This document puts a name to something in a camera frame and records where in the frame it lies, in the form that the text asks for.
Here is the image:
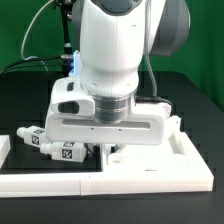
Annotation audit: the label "white L-shaped fence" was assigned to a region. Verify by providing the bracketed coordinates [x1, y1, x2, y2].
[0, 132, 214, 198]

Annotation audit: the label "white block at left edge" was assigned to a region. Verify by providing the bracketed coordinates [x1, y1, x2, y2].
[0, 135, 11, 168]

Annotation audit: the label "black cables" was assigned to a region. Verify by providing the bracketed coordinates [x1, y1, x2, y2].
[0, 55, 64, 76]

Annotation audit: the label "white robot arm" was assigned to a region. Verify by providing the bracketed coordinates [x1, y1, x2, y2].
[45, 0, 190, 145]

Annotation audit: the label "white cable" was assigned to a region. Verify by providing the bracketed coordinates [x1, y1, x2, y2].
[20, 0, 56, 72]

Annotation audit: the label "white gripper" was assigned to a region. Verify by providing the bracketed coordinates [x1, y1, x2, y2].
[45, 77, 172, 145]

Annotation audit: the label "black camera stand pole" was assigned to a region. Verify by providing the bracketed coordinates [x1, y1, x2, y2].
[52, 0, 76, 74]

